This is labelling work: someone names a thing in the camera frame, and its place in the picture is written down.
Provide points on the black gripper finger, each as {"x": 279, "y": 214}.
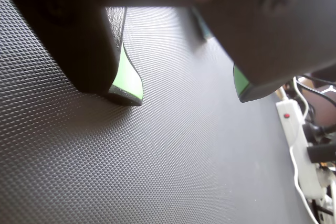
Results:
{"x": 275, "y": 37}
{"x": 78, "y": 51}

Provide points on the black round power plug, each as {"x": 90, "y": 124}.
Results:
{"x": 313, "y": 130}

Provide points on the white power strip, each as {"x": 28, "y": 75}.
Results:
{"x": 296, "y": 140}

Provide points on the black rectangular power adapter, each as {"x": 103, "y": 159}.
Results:
{"x": 321, "y": 153}

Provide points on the dark grey textured mat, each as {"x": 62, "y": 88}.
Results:
{"x": 157, "y": 155}

